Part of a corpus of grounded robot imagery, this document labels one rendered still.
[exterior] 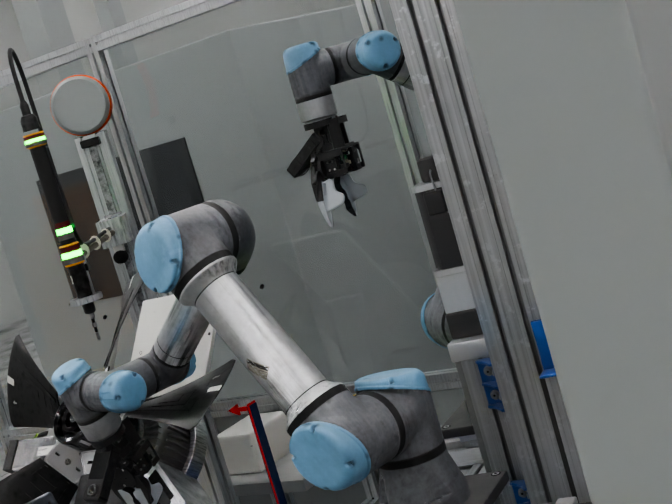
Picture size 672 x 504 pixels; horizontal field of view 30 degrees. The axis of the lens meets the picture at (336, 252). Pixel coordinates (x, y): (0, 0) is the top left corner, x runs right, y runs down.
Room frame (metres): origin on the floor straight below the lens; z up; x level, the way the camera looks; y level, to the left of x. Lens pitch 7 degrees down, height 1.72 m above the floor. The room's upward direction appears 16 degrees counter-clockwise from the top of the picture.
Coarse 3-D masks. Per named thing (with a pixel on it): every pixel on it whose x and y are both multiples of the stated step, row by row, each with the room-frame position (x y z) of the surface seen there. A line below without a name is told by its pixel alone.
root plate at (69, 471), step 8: (56, 448) 2.67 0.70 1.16; (64, 448) 2.67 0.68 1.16; (48, 456) 2.67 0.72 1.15; (56, 456) 2.67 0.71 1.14; (64, 456) 2.67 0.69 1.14; (72, 456) 2.67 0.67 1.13; (56, 464) 2.67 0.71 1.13; (64, 464) 2.67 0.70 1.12; (72, 464) 2.67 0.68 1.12; (80, 464) 2.67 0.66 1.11; (64, 472) 2.67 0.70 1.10; (72, 472) 2.67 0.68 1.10; (80, 472) 2.67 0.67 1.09; (72, 480) 2.67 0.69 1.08
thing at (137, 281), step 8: (136, 280) 2.76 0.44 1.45; (128, 288) 2.82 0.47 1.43; (136, 288) 2.72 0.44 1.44; (128, 296) 2.76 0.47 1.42; (128, 304) 2.72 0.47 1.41; (120, 320) 2.73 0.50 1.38; (120, 328) 2.69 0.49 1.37; (112, 344) 2.71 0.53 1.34; (112, 352) 2.70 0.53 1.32; (112, 360) 2.75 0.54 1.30; (112, 368) 2.77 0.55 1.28
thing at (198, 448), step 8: (200, 424) 2.76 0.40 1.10; (192, 432) 2.73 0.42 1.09; (200, 432) 2.74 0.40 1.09; (192, 440) 2.72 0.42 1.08; (200, 440) 2.73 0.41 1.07; (192, 448) 2.71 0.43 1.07; (200, 448) 2.72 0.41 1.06; (192, 456) 2.70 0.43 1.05; (200, 456) 2.71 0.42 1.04; (184, 464) 2.70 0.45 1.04; (192, 464) 2.69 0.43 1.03; (200, 464) 2.71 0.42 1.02; (184, 472) 2.68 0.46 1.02; (192, 472) 2.69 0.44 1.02
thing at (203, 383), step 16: (224, 368) 2.58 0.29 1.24; (192, 384) 2.59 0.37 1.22; (208, 384) 2.54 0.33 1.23; (160, 400) 2.57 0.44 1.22; (176, 400) 2.53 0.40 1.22; (192, 400) 2.50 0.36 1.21; (208, 400) 2.47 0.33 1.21; (128, 416) 2.56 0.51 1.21; (144, 416) 2.52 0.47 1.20; (160, 416) 2.49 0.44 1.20; (176, 416) 2.47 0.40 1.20; (192, 416) 2.45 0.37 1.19
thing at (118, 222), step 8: (104, 216) 3.28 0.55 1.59; (112, 216) 3.28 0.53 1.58; (120, 216) 3.19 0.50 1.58; (96, 224) 3.19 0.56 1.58; (104, 224) 3.19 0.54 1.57; (112, 224) 3.19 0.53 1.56; (120, 224) 3.19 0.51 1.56; (128, 224) 3.26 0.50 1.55; (120, 232) 3.19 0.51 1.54; (128, 232) 3.22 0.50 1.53; (112, 240) 3.19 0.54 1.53; (120, 240) 3.19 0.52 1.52; (128, 240) 3.19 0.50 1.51; (104, 248) 3.19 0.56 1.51
